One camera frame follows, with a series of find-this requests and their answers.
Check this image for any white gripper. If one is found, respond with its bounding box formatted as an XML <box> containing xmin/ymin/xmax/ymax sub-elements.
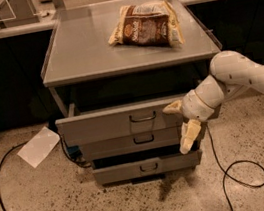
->
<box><xmin>160</xmin><ymin>86</ymin><xmax>223</xmax><ymax>157</ymax></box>

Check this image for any grey top drawer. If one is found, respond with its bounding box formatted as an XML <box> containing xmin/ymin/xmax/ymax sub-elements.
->
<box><xmin>56</xmin><ymin>95</ymin><xmax>184</xmax><ymax>146</ymax></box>

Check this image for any grey drawer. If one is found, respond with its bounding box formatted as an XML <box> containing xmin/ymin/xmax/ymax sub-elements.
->
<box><xmin>56</xmin><ymin>95</ymin><xmax>184</xmax><ymax>146</ymax></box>
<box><xmin>80</xmin><ymin>126</ymin><xmax>181</xmax><ymax>160</ymax></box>
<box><xmin>93</xmin><ymin>149</ymin><xmax>202</xmax><ymax>185</ymax></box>

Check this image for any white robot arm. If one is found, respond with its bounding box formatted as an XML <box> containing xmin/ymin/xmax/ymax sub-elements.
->
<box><xmin>163</xmin><ymin>50</ymin><xmax>264</xmax><ymax>154</ymax></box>

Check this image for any grey bottom drawer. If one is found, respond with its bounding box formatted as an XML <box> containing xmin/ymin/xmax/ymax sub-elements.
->
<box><xmin>93</xmin><ymin>149</ymin><xmax>202</xmax><ymax>185</ymax></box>

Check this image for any grey middle drawer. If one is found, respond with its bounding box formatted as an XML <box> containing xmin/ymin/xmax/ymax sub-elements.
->
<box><xmin>80</xmin><ymin>126</ymin><xmax>181</xmax><ymax>160</ymax></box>

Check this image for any grey metal drawer cabinet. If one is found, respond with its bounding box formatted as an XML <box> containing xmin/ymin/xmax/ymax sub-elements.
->
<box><xmin>42</xmin><ymin>0</ymin><xmax>221</xmax><ymax>175</ymax></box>

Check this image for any brown snack bag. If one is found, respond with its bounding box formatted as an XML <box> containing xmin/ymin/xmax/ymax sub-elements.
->
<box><xmin>109</xmin><ymin>0</ymin><xmax>184</xmax><ymax>47</ymax></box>

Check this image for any white paper sheet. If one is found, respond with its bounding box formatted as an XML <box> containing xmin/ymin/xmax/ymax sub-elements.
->
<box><xmin>18</xmin><ymin>127</ymin><xmax>60</xmax><ymax>168</ymax></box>

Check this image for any black floor cable right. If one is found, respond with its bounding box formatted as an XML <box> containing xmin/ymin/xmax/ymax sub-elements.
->
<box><xmin>205</xmin><ymin>115</ymin><xmax>264</xmax><ymax>211</ymax></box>

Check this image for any white counter rail left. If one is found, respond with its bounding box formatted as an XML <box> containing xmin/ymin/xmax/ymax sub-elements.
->
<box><xmin>0</xmin><ymin>20</ymin><xmax>55</xmax><ymax>38</ymax></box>

